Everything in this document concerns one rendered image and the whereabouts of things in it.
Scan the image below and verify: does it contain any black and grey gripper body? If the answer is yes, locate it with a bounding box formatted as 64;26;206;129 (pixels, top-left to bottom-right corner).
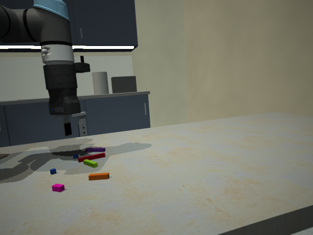
41;45;90;115

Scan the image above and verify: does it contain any dark red rod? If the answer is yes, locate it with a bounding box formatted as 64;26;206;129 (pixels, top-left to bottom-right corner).
78;153;105;163

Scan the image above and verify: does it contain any small magenta block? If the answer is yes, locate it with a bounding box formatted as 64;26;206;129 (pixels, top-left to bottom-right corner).
52;184;65;192

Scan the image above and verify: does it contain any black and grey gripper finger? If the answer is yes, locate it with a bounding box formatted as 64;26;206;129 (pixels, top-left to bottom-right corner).
70;112;87;137
52;115;72;136

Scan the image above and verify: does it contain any orange rod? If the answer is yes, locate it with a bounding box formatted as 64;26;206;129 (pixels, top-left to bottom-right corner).
89;173;109;181

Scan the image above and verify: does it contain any lime green rod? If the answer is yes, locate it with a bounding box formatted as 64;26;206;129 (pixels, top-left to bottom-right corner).
83;159;98;168

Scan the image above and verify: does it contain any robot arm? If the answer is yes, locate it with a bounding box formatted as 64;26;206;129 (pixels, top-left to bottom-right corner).
0;0;72;47

